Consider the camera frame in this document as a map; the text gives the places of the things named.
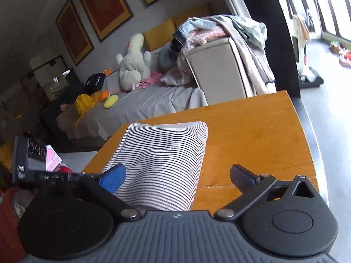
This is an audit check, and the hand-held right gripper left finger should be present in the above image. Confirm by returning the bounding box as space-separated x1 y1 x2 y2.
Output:
41 163 143 222

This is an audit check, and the glass side table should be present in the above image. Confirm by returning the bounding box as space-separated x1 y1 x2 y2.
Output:
19 55 85 107

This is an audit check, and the yellow plush toy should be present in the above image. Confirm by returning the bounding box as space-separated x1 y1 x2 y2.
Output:
104 94 119 109

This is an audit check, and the grey round pillow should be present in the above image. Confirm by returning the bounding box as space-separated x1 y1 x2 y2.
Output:
158 46 178 71

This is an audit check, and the light blue garment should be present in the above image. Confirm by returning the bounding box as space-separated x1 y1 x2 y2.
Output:
227 15 268 53

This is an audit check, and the black cap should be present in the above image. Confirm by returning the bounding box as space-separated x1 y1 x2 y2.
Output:
84 72 106 94

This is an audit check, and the pink patterned packet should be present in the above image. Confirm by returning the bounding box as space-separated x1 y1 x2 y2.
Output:
45 144 63 172

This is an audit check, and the pile of clothes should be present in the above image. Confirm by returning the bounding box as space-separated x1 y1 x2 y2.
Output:
143 4 277 105

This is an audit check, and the white pink crumpled cloth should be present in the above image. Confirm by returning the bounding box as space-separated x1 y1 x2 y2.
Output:
160 52 198 87

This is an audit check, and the colourful toy heap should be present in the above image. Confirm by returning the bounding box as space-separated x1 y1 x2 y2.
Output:
328 41 351 68

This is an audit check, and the beige hanging garment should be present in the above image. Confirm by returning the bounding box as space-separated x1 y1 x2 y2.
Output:
211 16 276 96

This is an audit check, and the dark folded garment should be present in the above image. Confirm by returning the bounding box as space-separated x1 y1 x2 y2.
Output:
171 30 187 52

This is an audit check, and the grey striped shirt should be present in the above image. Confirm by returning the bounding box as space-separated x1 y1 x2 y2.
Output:
100 121 209 212

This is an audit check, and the orange green plush toy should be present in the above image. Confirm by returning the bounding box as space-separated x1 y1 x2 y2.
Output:
92 90 111 102

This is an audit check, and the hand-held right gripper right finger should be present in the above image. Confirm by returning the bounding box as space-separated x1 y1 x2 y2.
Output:
214 163 316 221

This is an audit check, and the grey sofa cover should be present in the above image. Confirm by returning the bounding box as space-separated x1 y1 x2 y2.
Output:
56 73 209 141

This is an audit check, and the green knitted item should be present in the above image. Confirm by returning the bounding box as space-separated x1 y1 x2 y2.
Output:
12 194 28 217

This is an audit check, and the pink fluffy garment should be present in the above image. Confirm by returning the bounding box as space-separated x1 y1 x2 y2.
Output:
186 25 229 48

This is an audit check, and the white plush duck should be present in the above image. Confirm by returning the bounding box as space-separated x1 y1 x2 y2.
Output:
116 33 152 91

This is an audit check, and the yellow cushion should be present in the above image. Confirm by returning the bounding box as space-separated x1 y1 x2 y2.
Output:
143 18 176 52
172 4 213 30

